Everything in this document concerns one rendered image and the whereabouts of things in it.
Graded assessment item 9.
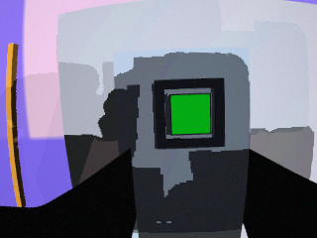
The grey floor panel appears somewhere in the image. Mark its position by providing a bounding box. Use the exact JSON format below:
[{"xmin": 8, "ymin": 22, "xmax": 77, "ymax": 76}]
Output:
[{"xmin": 56, "ymin": 0, "xmax": 317, "ymax": 187}]

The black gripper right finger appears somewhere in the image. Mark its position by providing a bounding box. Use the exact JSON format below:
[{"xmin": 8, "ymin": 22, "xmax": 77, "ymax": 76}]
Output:
[{"xmin": 243, "ymin": 150, "xmax": 317, "ymax": 238}]

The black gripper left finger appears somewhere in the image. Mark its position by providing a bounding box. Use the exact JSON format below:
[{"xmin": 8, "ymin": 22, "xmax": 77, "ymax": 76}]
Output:
[{"xmin": 0, "ymin": 148, "xmax": 136, "ymax": 238}]

